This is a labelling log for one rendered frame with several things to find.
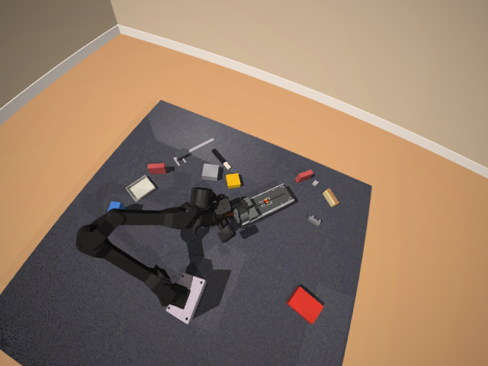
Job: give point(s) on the yellow cube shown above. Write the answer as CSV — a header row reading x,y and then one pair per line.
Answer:
x,y
233,180

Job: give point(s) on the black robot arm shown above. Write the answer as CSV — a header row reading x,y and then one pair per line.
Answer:
x,y
93,240

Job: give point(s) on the red rectangular block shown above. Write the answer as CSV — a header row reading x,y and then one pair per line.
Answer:
x,y
157,168
304,176
305,305

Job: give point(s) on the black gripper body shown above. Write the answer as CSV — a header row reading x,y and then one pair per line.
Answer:
x,y
226,233

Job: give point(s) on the blue cube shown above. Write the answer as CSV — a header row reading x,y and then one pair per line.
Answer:
x,y
116,205

